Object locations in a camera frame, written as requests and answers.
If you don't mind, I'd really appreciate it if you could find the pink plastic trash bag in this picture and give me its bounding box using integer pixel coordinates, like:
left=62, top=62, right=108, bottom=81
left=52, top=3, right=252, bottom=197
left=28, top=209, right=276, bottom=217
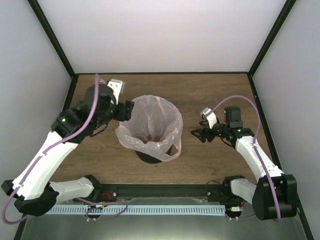
left=115, top=95, right=184, bottom=162

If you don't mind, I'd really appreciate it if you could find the light blue slotted cable duct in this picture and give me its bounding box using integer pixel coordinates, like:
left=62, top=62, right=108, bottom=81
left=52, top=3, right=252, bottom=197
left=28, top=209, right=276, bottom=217
left=47, top=205, right=226, bottom=216

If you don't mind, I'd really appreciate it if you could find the purple cable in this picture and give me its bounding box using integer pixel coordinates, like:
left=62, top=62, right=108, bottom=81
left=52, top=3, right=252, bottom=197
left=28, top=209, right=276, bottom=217
left=1, top=73, right=107, bottom=224
left=211, top=94, right=282, bottom=223

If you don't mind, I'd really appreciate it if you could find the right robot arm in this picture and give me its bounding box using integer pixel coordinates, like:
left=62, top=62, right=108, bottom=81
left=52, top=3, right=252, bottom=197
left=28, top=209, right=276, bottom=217
left=191, top=106, right=298, bottom=220

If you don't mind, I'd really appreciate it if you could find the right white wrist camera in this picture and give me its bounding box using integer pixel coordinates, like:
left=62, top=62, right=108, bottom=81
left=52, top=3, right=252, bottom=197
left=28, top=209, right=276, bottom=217
left=200, top=107, right=220, bottom=129

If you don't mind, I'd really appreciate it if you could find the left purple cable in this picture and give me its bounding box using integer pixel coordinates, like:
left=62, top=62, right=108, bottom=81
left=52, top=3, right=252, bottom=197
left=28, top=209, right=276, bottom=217
left=1, top=73, right=107, bottom=224

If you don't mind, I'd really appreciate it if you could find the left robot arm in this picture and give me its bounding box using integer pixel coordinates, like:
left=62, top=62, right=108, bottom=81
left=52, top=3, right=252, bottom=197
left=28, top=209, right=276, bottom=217
left=1, top=80, right=134, bottom=217

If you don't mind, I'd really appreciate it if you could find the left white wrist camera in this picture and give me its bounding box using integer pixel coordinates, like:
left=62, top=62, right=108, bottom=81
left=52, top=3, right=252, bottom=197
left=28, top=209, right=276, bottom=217
left=107, top=79, right=126, bottom=101

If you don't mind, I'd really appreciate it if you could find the black right frame post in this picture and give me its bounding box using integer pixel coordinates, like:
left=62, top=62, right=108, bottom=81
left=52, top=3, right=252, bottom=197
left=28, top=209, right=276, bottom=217
left=248, top=0, right=297, bottom=77

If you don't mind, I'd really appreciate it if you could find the black frame post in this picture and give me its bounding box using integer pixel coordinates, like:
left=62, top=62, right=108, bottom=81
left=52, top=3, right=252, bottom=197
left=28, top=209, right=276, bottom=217
left=27, top=0, right=76, bottom=78
left=248, top=0, right=297, bottom=77

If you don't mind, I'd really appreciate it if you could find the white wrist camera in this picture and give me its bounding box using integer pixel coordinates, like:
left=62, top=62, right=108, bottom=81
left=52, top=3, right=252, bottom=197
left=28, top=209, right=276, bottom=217
left=107, top=79, right=126, bottom=101
left=200, top=107, right=220, bottom=129

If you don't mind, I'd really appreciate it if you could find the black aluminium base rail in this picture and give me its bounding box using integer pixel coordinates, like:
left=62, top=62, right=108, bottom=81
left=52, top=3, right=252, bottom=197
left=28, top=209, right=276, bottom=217
left=84, top=182, right=243, bottom=204

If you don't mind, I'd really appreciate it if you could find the black left frame post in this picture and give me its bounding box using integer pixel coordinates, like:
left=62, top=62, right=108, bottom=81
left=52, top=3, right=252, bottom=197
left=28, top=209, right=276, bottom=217
left=27, top=0, right=76, bottom=78

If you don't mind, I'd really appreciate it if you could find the black mesh trash bin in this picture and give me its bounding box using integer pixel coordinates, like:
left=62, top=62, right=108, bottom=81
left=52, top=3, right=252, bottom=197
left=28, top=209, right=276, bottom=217
left=134, top=145, right=172, bottom=165

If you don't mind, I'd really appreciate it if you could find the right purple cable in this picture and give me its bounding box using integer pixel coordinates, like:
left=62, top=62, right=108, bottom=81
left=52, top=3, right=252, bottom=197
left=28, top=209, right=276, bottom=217
left=211, top=94, right=282, bottom=223

